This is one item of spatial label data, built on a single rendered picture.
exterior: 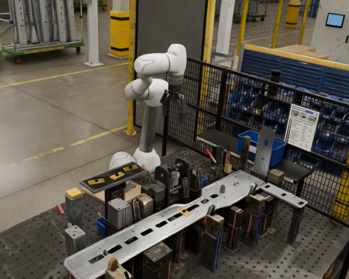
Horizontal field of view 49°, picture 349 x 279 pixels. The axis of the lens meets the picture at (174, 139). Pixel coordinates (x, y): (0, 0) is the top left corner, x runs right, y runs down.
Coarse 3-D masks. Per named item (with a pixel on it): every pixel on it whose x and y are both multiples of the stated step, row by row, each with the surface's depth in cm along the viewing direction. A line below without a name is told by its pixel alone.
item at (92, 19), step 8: (88, 0) 813; (96, 0) 828; (88, 8) 834; (96, 8) 835; (88, 16) 839; (96, 16) 842; (88, 24) 846; (96, 24) 849; (88, 32) 853; (96, 32) 856; (88, 40) 861; (96, 40) 863; (96, 48) 870; (96, 56) 878; (88, 64) 876; (96, 64) 882; (104, 64) 890
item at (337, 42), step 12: (324, 0) 781; (336, 0) 766; (348, 0) 752; (324, 12) 788; (336, 12) 773; (348, 12) 758; (324, 24) 795; (336, 24) 777; (348, 24) 764; (312, 36) 818; (324, 36) 801; (336, 36) 786; (348, 36) 770; (324, 48) 808; (336, 48) 792; (348, 48) 778; (336, 60) 799; (348, 60) 783
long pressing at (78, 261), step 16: (240, 176) 256; (208, 192) 236; (240, 192) 238; (176, 208) 218; (144, 224) 203; (176, 224) 205; (112, 240) 190; (144, 240) 191; (160, 240) 193; (80, 256) 178; (112, 256) 179; (128, 256) 180; (80, 272) 169; (96, 272) 170
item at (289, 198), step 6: (264, 186) 247; (270, 186) 247; (270, 192) 241; (276, 192) 241; (282, 192) 241; (288, 192) 242; (282, 198) 235; (288, 198) 235; (294, 198) 236; (300, 198) 236; (294, 204) 230
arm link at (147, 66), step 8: (144, 56) 192; (152, 56) 193; (160, 56) 195; (136, 64) 193; (144, 64) 191; (152, 64) 192; (160, 64) 194; (168, 64) 197; (144, 72) 192; (152, 72) 194; (160, 72) 197; (136, 80) 241; (144, 80) 218; (152, 80) 231; (136, 88) 240; (144, 88) 237
